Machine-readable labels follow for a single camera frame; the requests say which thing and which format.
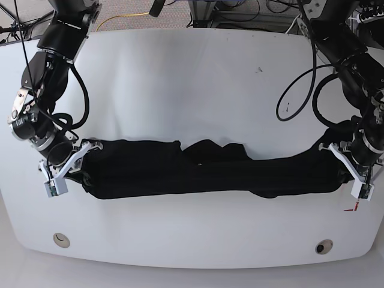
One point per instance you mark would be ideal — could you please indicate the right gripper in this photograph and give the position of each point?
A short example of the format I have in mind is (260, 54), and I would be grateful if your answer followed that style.
(56, 149)

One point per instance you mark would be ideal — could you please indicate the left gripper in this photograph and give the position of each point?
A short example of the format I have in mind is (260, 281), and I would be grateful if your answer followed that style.
(367, 145)

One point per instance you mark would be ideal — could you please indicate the black T-shirt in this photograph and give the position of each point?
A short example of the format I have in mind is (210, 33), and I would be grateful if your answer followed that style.
(123, 169)

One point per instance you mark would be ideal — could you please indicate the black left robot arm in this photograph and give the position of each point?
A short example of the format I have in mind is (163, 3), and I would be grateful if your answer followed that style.
(360, 74)

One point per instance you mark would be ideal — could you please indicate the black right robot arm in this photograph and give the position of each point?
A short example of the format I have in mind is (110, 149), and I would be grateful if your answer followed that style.
(45, 80)

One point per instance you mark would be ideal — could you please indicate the red tape rectangle marking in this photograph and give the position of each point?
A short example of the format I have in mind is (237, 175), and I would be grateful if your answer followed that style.
(355, 208)

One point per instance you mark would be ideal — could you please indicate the black tripod stand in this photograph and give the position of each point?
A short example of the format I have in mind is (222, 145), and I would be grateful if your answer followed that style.
(18, 28)

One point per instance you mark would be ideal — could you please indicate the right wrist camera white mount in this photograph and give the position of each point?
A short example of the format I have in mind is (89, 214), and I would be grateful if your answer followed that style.
(55, 176)

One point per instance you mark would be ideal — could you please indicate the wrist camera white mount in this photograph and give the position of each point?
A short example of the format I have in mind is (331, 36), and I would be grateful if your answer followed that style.
(55, 176)
(363, 186)

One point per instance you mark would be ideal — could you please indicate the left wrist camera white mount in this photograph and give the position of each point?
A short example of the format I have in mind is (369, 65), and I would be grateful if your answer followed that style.
(363, 186)

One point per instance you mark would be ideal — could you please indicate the left table cable grommet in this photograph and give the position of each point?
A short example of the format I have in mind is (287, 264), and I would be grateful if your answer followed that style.
(61, 240)

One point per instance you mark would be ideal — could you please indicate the table cable grommet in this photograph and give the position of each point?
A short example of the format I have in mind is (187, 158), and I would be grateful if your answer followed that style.
(61, 240)
(324, 246)

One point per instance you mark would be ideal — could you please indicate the right table cable grommet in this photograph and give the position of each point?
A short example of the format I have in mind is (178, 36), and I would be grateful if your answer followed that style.
(324, 246)

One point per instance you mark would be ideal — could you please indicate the aluminium frame post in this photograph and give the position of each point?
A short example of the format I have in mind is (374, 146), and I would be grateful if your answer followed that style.
(201, 13)

